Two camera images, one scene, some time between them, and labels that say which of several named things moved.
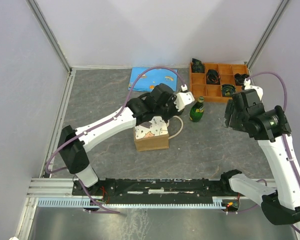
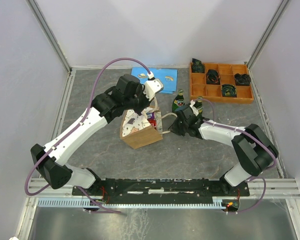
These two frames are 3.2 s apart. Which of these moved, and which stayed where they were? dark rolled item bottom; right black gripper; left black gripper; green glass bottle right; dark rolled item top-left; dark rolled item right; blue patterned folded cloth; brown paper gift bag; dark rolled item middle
Moved: brown paper gift bag; left black gripper; right black gripper
Stayed: dark rolled item middle; dark rolled item top-left; dark rolled item bottom; dark rolled item right; green glass bottle right; blue patterned folded cloth
